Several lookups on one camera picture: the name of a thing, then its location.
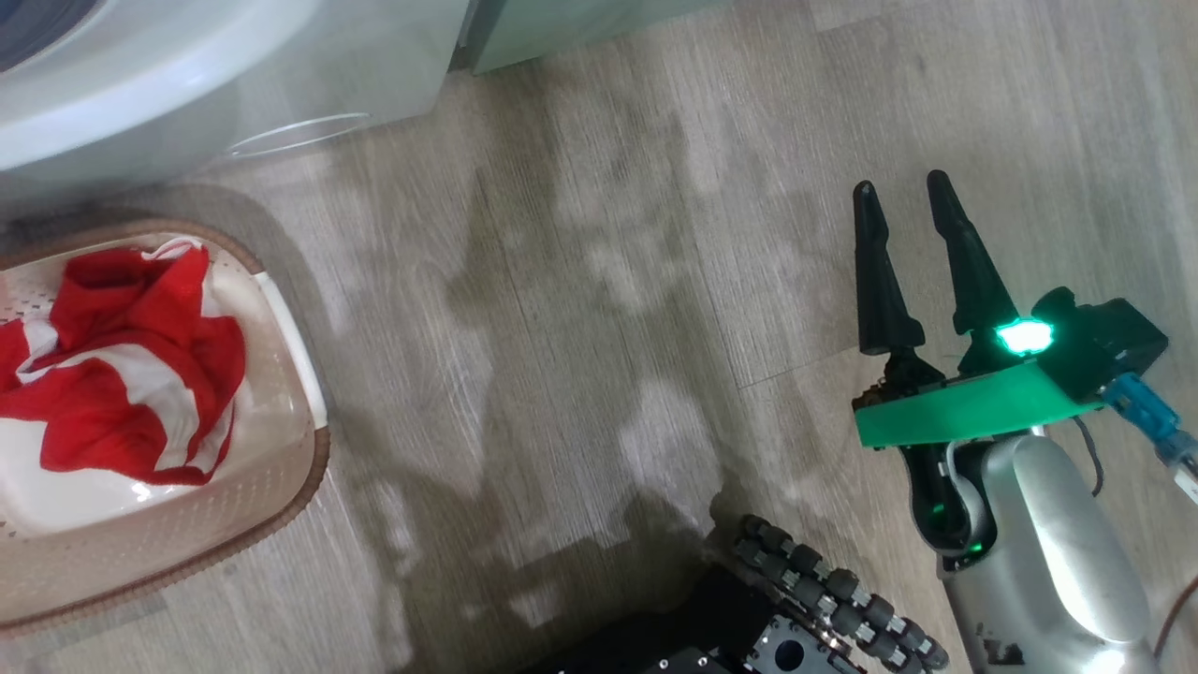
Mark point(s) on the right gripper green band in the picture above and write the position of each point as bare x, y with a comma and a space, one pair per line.
955, 407

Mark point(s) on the red and white garment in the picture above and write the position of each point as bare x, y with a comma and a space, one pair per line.
112, 374

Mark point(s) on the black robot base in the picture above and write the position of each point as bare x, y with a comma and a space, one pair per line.
711, 627

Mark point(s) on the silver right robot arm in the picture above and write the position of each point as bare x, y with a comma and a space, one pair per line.
1058, 562

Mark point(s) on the white front-load washing machine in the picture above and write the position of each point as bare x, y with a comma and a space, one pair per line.
374, 65

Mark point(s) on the cream perforated plastic laundry basket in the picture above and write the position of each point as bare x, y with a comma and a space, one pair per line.
271, 449

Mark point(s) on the black roller omni wheel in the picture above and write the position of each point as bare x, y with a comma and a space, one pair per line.
842, 590

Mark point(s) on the wide pale green cabinet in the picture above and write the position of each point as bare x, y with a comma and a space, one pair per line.
562, 23

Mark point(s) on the round white filter cover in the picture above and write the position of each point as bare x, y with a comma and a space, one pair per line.
299, 134

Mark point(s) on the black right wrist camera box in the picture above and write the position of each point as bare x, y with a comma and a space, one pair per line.
1114, 342

